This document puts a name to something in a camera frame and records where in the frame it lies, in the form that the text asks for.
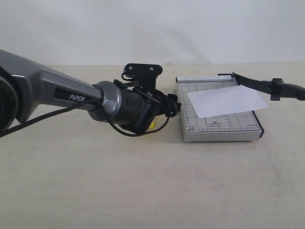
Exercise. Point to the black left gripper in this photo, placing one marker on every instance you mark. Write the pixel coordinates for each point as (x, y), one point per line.
(140, 107)

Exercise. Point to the yellow foam cube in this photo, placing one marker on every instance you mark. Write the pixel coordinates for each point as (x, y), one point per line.
(152, 125)

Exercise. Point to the white paper sheet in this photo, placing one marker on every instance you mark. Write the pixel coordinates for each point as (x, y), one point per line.
(226, 101)

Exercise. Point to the black cutter blade arm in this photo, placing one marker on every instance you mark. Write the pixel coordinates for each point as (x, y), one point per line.
(276, 88)

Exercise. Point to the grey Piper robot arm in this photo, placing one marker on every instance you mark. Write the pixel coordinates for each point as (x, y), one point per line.
(31, 92)

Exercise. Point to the grey paper cutter base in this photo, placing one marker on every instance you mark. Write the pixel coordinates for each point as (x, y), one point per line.
(230, 127)

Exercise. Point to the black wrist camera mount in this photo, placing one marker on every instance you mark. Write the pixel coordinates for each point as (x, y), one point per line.
(144, 75)

